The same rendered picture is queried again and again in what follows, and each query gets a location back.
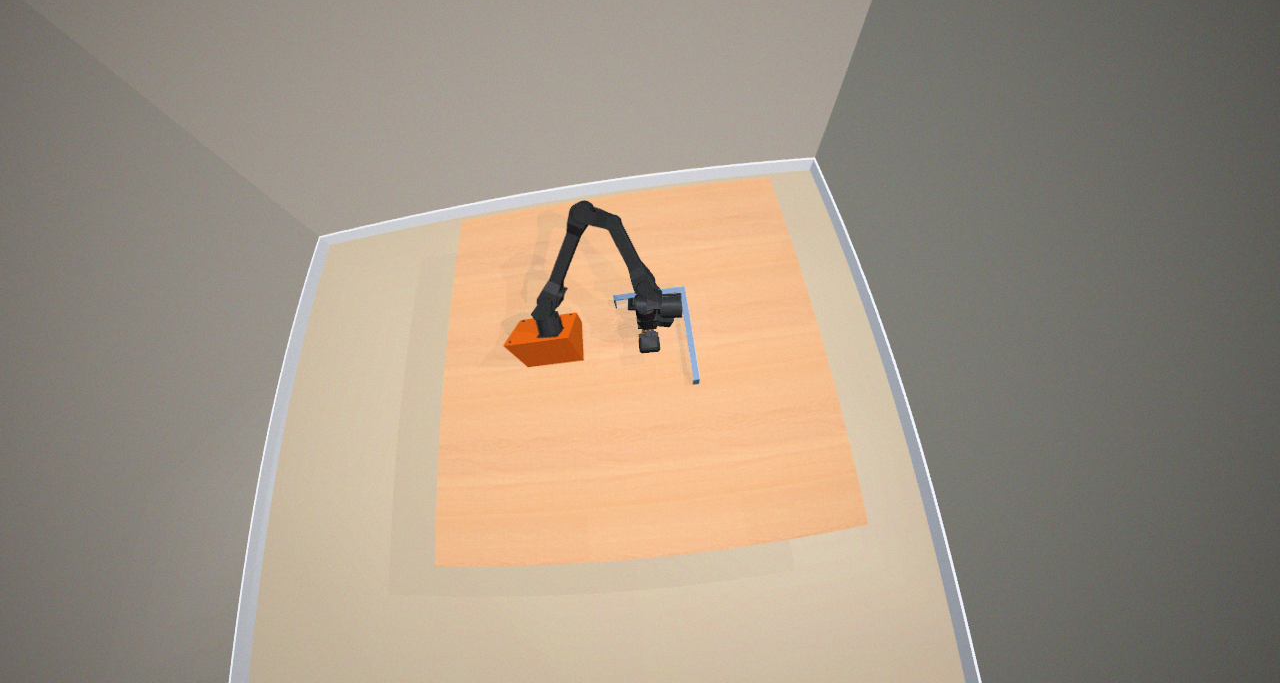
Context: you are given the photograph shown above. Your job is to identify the clear corner walls with blue top edge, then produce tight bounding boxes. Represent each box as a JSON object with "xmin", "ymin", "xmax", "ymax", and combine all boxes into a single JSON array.
[{"xmin": 614, "ymin": 299, "xmax": 694, "ymax": 381}]

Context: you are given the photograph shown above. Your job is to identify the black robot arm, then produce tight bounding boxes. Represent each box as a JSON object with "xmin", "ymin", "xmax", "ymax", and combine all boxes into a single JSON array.
[{"xmin": 531, "ymin": 200, "xmax": 682, "ymax": 338}]

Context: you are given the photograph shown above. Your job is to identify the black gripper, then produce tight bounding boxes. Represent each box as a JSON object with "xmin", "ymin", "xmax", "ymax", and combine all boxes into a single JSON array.
[{"xmin": 636, "ymin": 313, "xmax": 660, "ymax": 353}]

